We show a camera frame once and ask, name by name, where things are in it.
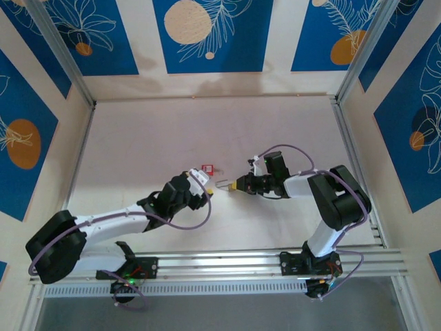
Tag brass padlock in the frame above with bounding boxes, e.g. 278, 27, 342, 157
214, 178, 238, 192

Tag black controller board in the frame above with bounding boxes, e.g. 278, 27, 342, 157
305, 277, 335, 301
110, 279, 139, 304

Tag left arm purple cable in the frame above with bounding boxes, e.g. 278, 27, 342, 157
29, 191, 213, 311

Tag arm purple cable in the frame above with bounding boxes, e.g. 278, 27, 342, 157
29, 191, 213, 311
256, 143, 373, 301

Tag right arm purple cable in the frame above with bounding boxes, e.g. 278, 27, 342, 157
256, 143, 373, 301

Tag aluminium mounting rail frame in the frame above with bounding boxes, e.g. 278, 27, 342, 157
29, 246, 411, 286

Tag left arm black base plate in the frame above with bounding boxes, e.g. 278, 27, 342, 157
95, 257, 159, 280

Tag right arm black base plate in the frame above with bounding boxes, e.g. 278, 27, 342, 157
279, 251, 344, 277

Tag white slotted cable duct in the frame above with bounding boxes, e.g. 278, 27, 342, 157
43, 279, 308, 298

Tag aluminium side rail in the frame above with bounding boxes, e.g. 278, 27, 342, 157
50, 105, 96, 257
330, 96, 386, 248

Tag aluminium frame post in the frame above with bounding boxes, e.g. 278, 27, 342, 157
25, 0, 96, 108
334, 0, 404, 104

